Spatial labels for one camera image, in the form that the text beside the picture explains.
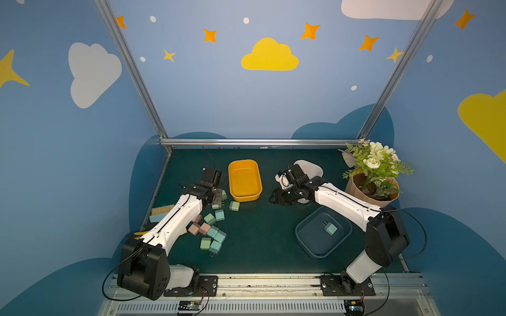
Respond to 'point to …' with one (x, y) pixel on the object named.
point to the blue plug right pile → (220, 236)
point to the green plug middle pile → (209, 219)
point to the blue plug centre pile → (213, 231)
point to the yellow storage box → (245, 180)
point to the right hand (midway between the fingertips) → (274, 198)
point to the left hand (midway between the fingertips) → (212, 192)
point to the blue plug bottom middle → (215, 247)
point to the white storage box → (311, 170)
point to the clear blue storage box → (322, 232)
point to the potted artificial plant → (375, 170)
